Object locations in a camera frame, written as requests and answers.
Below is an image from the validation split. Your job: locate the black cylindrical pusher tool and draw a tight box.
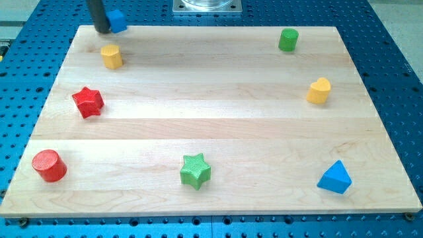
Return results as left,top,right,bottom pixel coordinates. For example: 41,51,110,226
86,0,110,34

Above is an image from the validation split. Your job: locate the green cylinder block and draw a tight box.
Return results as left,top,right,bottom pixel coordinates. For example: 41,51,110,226
278,28,299,52

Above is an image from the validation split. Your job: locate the red star block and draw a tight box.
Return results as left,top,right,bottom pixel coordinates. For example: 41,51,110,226
72,87,104,118

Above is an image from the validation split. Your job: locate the wooden board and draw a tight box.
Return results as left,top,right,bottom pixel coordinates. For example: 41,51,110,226
1,25,422,218

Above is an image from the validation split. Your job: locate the green star block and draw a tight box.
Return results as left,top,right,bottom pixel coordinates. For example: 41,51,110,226
180,153,211,190

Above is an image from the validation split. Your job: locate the blue cube block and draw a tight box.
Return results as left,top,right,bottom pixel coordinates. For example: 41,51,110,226
106,9,127,33

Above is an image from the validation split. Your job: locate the blue triangle block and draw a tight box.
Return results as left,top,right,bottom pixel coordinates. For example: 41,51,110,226
317,160,352,194

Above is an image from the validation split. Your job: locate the red cylinder block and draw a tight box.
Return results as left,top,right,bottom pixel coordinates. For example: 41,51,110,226
32,149,67,182

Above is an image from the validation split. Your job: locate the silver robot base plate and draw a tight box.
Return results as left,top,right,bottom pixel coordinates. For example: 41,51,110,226
173,0,243,13

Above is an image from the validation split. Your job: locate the yellow hexagon block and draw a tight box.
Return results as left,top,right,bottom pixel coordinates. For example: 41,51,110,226
100,44,123,69

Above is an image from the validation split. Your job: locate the blue perforated metal table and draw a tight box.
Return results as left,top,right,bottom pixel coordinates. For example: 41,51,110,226
1,1,422,237

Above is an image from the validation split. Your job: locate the yellow heart block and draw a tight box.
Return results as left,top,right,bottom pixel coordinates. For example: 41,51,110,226
306,77,331,104

